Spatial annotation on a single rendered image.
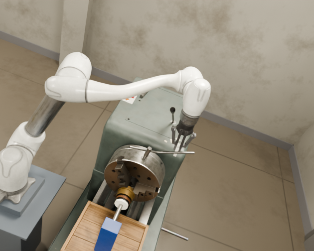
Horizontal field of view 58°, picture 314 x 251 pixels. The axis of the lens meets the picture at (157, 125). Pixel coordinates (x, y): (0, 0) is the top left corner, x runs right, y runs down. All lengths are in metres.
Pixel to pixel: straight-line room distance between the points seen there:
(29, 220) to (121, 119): 0.74
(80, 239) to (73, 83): 0.78
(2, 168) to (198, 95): 1.03
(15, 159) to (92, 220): 0.50
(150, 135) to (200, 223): 1.54
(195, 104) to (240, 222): 2.11
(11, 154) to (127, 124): 0.61
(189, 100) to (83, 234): 0.86
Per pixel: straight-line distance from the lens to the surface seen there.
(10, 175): 1.64
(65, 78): 1.27
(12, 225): 1.77
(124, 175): 1.47
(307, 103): 4.10
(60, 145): 3.14
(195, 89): 1.21
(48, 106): 1.53
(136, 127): 1.60
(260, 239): 3.20
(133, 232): 1.63
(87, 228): 1.60
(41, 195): 1.85
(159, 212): 2.17
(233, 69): 3.77
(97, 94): 1.23
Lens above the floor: 2.29
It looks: 39 degrees down
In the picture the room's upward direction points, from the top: 21 degrees clockwise
